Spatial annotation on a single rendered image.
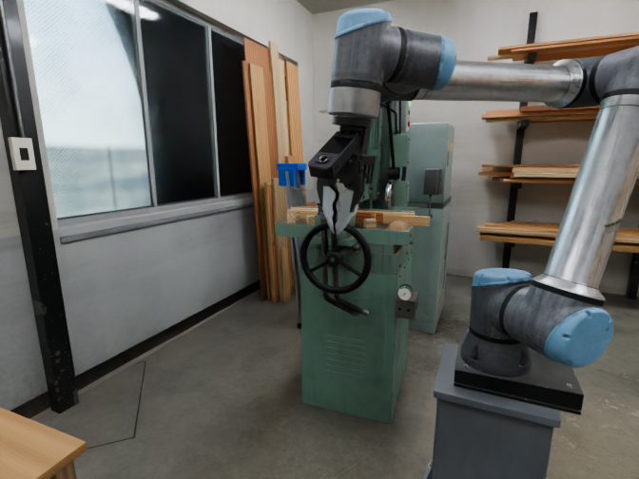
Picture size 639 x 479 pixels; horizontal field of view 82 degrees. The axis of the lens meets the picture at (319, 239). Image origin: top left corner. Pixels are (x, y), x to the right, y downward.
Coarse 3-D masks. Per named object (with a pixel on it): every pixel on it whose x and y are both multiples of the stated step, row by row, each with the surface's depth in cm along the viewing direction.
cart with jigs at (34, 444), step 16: (0, 416) 95; (16, 416) 95; (0, 432) 90; (16, 432) 90; (32, 432) 90; (48, 432) 90; (0, 448) 85; (16, 448) 85; (32, 448) 85; (48, 448) 85; (64, 448) 85; (80, 448) 86; (0, 464) 80; (16, 464) 80; (32, 464) 80; (48, 464) 80; (64, 464) 82
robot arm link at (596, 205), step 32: (608, 64) 85; (608, 96) 83; (608, 128) 82; (608, 160) 81; (576, 192) 86; (608, 192) 81; (576, 224) 84; (608, 224) 81; (576, 256) 83; (608, 256) 83; (544, 288) 85; (576, 288) 82; (512, 320) 92; (544, 320) 84; (576, 320) 79; (608, 320) 81; (544, 352) 85; (576, 352) 81
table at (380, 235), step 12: (276, 228) 168; (288, 228) 166; (300, 228) 164; (360, 228) 154; (372, 228) 154; (384, 228) 154; (408, 228) 154; (312, 240) 152; (348, 240) 147; (372, 240) 153; (384, 240) 152; (396, 240) 150; (408, 240) 149
